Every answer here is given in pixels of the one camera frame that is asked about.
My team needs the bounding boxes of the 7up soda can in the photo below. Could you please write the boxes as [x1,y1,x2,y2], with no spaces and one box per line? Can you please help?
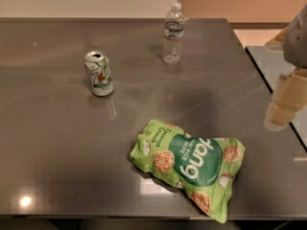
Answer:
[84,51,114,97]

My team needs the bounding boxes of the clear plastic water bottle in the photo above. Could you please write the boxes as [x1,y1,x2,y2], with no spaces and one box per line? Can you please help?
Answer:
[163,3,185,64]

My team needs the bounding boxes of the green rice chip bag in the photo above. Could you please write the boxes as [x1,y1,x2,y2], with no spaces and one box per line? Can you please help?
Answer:
[130,120,245,223]

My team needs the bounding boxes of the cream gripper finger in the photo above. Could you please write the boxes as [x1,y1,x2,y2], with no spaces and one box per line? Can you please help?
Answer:
[264,67,307,131]

